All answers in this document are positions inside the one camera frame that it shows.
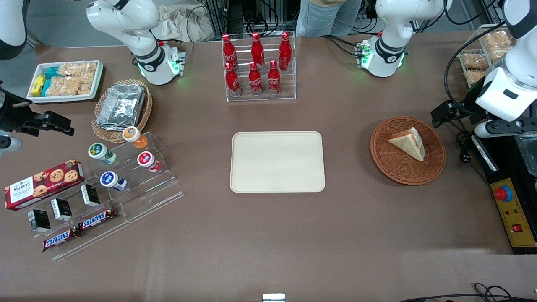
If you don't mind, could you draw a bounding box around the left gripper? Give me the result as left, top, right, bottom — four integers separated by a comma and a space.
431, 81, 490, 129

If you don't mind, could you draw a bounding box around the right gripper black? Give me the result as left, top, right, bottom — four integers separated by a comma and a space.
0, 82, 76, 137

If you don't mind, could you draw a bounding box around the triangular sandwich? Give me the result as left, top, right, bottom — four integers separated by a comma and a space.
388, 127, 426, 162

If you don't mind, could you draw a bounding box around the white rectangular snack tray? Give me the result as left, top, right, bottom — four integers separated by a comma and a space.
26, 60, 105, 104

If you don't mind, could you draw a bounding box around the brown round wicker basket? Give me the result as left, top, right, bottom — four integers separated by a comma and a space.
370, 116, 447, 186

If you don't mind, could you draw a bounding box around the light oval wicker basket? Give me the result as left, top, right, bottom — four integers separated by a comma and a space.
91, 79, 153, 143

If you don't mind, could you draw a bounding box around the beige plastic tray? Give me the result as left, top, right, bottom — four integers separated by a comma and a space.
230, 131, 326, 193

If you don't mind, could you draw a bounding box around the yellow snack pack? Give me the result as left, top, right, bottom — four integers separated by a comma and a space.
31, 75, 46, 97

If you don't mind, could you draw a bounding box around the bagged fried snack pack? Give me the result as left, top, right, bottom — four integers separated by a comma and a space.
482, 31, 514, 62
465, 69, 487, 86
461, 52, 490, 70

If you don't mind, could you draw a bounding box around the clear rice cracker pack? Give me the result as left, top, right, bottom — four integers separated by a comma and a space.
48, 76, 94, 96
58, 62, 98, 79

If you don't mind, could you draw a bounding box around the red Walkers cookie box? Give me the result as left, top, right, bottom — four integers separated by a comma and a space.
4, 159, 85, 211

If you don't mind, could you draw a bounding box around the green lid gum jar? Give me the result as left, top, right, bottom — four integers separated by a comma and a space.
88, 143, 118, 165

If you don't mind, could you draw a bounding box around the black countertop appliance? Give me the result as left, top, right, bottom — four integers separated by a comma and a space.
470, 126, 537, 255

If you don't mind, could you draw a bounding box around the steel pan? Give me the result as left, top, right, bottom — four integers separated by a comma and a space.
515, 132, 537, 177

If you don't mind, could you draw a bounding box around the aluminium foil container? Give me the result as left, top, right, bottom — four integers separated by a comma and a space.
96, 83, 147, 130

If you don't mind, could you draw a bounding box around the small black box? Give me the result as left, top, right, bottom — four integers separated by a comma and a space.
80, 184, 102, 208
27, 209, 52, 233
50, 198, 73, 221

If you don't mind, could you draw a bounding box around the blue lid gum jar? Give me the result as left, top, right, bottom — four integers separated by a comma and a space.
99, 171, 128, 192

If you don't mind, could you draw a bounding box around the orange lid gum jar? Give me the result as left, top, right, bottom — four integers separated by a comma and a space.
122, 126, 149, 150

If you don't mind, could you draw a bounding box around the Snickers chocolate bar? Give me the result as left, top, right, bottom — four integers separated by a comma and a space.
77, 207, 118, 232
42, 226, 81, 253

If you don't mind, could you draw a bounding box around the red lid gum jar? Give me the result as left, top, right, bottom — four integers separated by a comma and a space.
137, 151, 162, 173

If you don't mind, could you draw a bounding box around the yellow emergency stop control box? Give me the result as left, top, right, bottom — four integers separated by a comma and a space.
490, 178, 537, 249

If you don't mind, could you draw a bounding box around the clear acrylic stepped stand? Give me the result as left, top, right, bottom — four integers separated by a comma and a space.
17, 180, 131, 262
89, 132, 185, 224

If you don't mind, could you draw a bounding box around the person in blue jeans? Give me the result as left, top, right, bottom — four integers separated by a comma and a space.
296, 0, 362, 39

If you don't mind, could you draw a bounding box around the beige cloth bag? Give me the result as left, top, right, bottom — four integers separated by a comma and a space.
150, 3, 215, 43

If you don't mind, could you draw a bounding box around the red cola bottle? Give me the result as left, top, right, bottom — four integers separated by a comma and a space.
279, 31, 292, 71
222, 34, 238, 70
250, 32, 265, 70
267, 60, 282, 96
225, 62, 242, 97
248, 62, 263, 96

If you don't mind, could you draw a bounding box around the clear acrylic bottle rack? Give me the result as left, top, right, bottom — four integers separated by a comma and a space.
222, 31, 297, 102

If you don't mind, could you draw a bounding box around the black equipment rack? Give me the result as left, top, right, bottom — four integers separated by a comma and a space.
201, 0, 303, 41

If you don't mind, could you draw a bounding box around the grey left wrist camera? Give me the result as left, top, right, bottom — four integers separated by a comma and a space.
474, 120, 500, 139

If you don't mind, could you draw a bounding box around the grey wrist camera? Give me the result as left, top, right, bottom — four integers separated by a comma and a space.
0, 136, 24, 154
474, 120, 500, 139

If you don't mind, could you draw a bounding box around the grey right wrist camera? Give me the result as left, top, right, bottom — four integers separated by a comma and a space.
0, 136, 24, 154

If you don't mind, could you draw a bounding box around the black cable with plug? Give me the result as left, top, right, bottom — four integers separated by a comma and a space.
456, 129, 492, 185

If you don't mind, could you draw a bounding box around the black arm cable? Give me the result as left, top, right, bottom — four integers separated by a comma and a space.
443, 0, 510, 119

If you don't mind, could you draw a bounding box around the white wire basket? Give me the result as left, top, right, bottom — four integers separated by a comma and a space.
458, 23, 517, 89

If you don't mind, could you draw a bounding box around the black base cable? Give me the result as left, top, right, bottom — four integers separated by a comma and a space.
322, 34, 362, 58

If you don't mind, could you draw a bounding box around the black table edge cable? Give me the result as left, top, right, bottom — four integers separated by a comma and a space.
398, 283, 537, 302

